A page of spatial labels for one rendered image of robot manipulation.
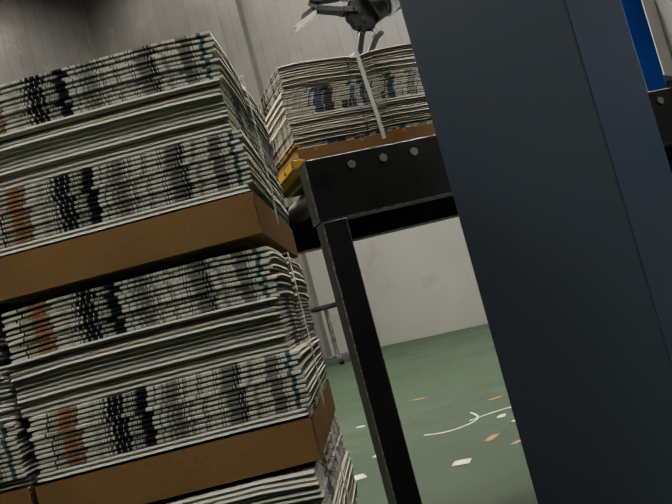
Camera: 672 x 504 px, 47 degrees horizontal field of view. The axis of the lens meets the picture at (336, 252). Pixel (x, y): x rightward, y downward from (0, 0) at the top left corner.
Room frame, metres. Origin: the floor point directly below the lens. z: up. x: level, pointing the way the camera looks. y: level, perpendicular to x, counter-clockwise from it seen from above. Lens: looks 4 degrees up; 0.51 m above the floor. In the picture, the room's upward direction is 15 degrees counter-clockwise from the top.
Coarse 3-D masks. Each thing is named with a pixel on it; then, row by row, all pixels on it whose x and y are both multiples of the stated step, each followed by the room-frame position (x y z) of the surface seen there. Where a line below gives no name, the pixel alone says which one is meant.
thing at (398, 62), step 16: (384, 48) 1.64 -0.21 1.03; (400, 48) 1.65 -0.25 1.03; (384, 64) 1.64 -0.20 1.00; (400, 64) 1.65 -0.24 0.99; (416, 64) 1.66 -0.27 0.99; (384, 80) 1.63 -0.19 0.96; (400, 80) 1.64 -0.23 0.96; (416, 80) 1.65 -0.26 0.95; (384, 96) 1.63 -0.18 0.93; (400, 96) 1.63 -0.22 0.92; (416, 96) 1.64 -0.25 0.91; (400, 112) 1.63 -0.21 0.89; (416, 112) 1.64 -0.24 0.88
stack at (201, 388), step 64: (128, 64) 0.79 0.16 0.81; (192, 64) 0.79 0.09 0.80; (0, 128) 0.79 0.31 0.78; (64, 128) 0.79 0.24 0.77; (128, 128) 0.79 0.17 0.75; (192, 128) 0.79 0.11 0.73; (256, 128) 0.97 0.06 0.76; (0, 192) 0.80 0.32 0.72; (64, 192) 0.79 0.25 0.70; (128, 192) 0.79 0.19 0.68; (192, 192) 0.79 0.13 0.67; (256, 192) 0.84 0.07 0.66; (0, 256) 0.79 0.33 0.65; (192, 256) 0.80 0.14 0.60; (256, 256) 0.79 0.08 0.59; (0, 320) 0.82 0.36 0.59; (64, 320) 0.79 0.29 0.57; (128, 320) 0.79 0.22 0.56; (192, 320) 0.79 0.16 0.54; (256, 320) 0.79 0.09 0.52; (0, 384) 0.80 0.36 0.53; (64, 384) 0.79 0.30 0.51; (128, 384) 0.79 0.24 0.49; (192, 384) 0.79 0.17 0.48; (256, 384) 0.79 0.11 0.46; (320, 384) 0.97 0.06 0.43; (0, 448) 0.79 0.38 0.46; (64, 448) 0.79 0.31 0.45; (128, 448) 0.79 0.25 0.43
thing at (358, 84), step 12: (348, 60) 1.62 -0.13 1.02; (372, 60) 1.63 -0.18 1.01; (348, 72) 1.62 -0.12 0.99; (360, 72) 1.62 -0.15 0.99; (372, 72) 1.63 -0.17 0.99; (360, 84) 1.62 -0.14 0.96; (372, 84) 1.62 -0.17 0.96; (360, 96) 1.61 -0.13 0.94; (372, 108) 1.62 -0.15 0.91; (384, 108) 1.62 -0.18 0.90; (372, 120) 1.61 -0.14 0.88; (384, 120) 1.62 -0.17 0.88; (372, 132) 1.62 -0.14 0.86
